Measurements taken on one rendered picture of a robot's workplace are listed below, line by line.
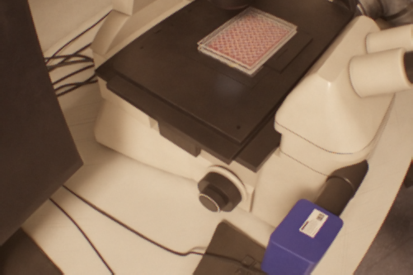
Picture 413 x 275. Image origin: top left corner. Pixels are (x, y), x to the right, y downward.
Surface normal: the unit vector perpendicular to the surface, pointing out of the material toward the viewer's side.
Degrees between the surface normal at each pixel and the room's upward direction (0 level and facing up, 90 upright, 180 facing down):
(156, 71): 0
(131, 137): 49
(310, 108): 78
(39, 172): 86
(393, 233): 0
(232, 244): 4
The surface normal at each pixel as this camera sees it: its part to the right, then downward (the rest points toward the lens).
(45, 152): 0.78, 0.40
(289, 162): -0.62, 0.59
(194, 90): -0.02, -0.67
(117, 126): -0.47, 0.00
